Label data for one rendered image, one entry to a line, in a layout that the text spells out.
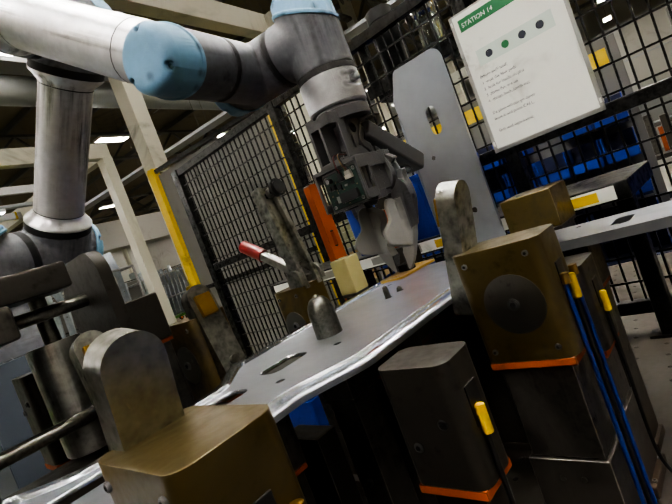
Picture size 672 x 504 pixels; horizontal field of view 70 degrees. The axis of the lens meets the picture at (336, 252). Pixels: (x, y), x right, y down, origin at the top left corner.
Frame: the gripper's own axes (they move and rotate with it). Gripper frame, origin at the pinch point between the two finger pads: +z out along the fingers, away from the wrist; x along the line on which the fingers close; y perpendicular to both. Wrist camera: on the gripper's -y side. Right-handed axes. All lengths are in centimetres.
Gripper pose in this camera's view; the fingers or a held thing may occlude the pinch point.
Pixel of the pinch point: (404, 258)
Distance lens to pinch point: 62.6
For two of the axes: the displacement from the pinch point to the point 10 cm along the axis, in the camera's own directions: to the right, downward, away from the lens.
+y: -6.2, 2.7, -7.3
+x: 7.0, -2.3, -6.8
